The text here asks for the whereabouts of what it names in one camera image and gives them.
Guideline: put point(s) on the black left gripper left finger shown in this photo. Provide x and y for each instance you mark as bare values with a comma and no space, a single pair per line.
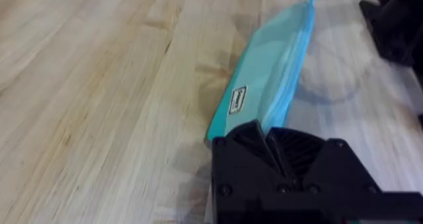
238,171

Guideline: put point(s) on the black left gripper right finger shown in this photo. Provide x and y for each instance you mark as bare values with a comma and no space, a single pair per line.
327,164

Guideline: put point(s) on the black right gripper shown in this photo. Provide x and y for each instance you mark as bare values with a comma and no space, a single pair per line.
393,25

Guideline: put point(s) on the teal soft zip bag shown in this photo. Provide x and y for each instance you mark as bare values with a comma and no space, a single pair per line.
267,72

